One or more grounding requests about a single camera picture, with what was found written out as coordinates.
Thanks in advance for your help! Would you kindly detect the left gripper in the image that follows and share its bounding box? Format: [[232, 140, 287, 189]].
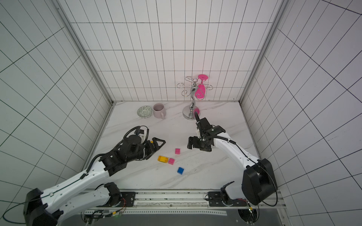
[[127, 137, 166, 162]]

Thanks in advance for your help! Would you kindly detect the yellow long lego brick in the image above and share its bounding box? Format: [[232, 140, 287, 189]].
[[157, 155, 169, 163]]

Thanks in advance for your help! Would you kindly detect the blue lego brick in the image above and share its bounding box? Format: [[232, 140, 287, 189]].
[[177, 167, 184, 175]]

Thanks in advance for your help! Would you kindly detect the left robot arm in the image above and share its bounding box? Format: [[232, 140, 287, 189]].
[[23, 126, 166, 226]]

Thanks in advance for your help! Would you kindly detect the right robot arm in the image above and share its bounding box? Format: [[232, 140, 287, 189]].
[[187, 113, 278, 205]]

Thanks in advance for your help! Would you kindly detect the silver cup holder stand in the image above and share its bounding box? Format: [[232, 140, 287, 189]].
[[176, 76, 213, 120]]

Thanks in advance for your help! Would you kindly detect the pale pink mug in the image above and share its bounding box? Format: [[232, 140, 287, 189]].
[[153, 103, 166, 119]]

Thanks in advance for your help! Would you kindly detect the pink wine glass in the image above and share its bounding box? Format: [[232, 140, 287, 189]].
[[195, 74, 208, 100]]

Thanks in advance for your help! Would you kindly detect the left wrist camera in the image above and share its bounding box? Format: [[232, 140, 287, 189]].
[[134, 128, 149, 143]]

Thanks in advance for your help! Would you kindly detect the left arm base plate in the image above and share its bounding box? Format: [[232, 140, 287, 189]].
[[113, 192, 136, 208]]

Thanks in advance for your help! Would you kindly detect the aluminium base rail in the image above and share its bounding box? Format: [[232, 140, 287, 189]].
[[80, 190, 286, 218]]

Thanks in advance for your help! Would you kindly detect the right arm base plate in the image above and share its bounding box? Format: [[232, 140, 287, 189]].
[[206, 191, 248, 207]]

